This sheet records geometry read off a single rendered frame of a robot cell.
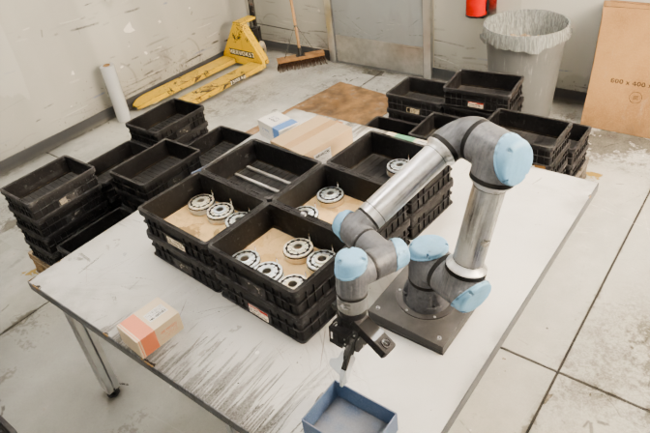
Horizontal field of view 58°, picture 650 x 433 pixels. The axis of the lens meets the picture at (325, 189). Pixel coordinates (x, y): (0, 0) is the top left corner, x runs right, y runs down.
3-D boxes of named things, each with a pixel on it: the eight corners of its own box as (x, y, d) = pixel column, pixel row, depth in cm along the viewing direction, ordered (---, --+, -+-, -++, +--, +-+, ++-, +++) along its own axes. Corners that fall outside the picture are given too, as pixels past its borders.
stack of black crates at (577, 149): (587, 160, 348) (592, 126, 335) (570, 186, 329) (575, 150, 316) (521, 145, 370) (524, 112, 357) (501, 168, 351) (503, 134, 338)
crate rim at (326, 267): (358, 245, 187) (358, 239, 185) (295, 301, 169) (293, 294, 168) (270, 206, 210) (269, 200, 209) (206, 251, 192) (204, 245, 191)
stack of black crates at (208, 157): (230, 170, 384) (220, 125, 365) (264, 182, 367) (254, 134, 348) (185, 202, 359) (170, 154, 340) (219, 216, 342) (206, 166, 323)
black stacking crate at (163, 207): (274, 227, 215) (269, 202, 209) (213, 273, 198) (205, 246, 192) (205, 195, 239) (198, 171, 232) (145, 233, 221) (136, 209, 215)
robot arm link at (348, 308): (373, 290, 140) (353, 308, 134) (374, 304, 142) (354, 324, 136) (348, 278, 144) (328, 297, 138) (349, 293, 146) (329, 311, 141)
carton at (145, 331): (162, 312, 200) (157, 296, 196) (184, 328, 193) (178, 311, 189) (123, 341, 191) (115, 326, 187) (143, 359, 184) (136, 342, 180)
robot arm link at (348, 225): (457, 95, 156) (321, 218, 149) (487, 110, 148) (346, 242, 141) (466, 124, 164) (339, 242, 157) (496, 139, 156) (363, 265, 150)
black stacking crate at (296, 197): (411, 220, 210) (410, 194, 203) (361, 267, 192) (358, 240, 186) (327, 187, 233) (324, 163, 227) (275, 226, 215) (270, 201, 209)
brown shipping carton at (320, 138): (307, 187, 256) (302, 155, 247) (275, 170, 270) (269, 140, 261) (354, 158, 272) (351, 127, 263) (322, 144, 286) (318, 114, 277)
